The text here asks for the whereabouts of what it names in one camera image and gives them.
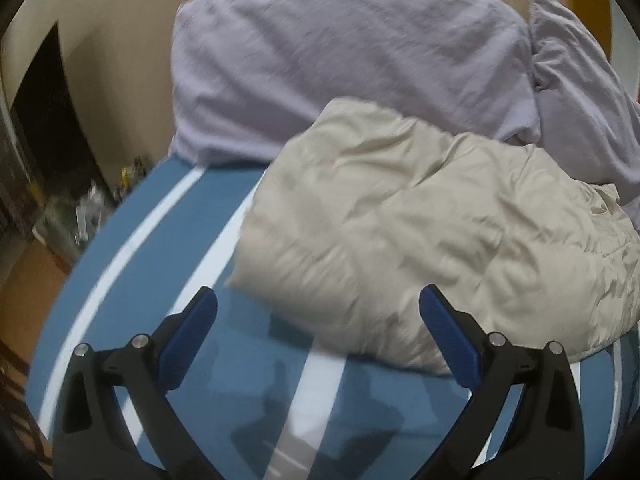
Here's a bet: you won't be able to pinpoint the wide purple pillow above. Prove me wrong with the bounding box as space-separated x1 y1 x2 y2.
169 0 543 166

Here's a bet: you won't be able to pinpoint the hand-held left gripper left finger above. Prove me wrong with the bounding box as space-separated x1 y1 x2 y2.
52 286 227 480

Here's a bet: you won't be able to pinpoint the beige puffer jacket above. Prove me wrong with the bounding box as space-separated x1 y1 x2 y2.
225 98 640 376

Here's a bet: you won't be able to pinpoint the glass bedside table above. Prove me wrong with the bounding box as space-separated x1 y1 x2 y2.
32 185 121 266

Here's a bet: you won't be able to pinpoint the crumpled purple pillow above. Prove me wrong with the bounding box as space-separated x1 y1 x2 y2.
527 0 640 206

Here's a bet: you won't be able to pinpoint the small yellow items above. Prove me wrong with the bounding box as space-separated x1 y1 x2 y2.
117 156 151 192

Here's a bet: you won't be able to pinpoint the blue white-striped bed sheet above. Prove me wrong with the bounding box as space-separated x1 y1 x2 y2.
25 152 626 480

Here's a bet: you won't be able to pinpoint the crumpled clear plastic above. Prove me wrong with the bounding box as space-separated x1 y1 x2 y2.
75 180 117 241

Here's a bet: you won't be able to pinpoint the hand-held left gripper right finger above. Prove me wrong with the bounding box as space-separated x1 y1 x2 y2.
419 284 587 480

